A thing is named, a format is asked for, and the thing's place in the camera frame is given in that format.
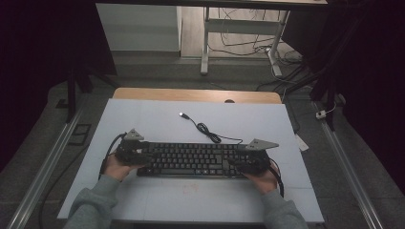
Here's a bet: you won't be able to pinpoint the white board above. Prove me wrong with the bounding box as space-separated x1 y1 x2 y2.
56 98 325 223

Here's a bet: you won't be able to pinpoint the aluminium rail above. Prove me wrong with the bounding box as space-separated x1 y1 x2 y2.
6 94 89 229
312 101 385 229

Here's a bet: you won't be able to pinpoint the wooden table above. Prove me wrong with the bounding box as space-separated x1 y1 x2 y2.
113 87 284 105

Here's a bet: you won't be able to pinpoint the black curtain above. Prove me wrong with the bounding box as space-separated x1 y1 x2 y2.
281 0 405 187
0 0 117 175

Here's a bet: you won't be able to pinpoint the black computer keyboard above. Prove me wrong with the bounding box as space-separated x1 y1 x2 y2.
137 141 271 179

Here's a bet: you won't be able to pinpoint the person's left hand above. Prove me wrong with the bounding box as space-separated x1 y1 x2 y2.
103 154 145 182

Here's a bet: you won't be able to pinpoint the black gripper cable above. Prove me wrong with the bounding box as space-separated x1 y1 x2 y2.
97 132 128 181
267 157 286 198

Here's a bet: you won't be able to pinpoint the white tag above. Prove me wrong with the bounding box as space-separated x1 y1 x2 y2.
293 133 310 153

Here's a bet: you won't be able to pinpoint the black floor cable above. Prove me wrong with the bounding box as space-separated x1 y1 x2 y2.
37 143 92 229

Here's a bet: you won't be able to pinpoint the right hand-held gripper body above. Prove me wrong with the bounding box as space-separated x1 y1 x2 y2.
241 137 280 176

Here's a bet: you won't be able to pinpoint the white desk frame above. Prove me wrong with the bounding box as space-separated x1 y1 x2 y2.
95 0 329 77

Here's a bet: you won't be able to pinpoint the white cabinet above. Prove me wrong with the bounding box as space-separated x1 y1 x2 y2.
96 3 183 52

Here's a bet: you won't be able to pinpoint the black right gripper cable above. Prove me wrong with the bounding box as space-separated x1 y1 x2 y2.
267 157 286 198

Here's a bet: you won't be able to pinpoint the black keyboard cable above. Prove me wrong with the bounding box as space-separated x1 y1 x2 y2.
179 112 244 145

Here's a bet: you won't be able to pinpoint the tangled floor cables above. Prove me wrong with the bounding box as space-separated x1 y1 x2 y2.
208 8 304 66

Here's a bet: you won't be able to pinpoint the person's right hand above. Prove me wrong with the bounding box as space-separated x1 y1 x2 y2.
244 163 282 196

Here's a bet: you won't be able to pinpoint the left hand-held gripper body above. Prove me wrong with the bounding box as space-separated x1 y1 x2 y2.
114 128 151 167

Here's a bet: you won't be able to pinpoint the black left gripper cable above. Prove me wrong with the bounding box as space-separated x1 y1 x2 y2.
97 132 128 181

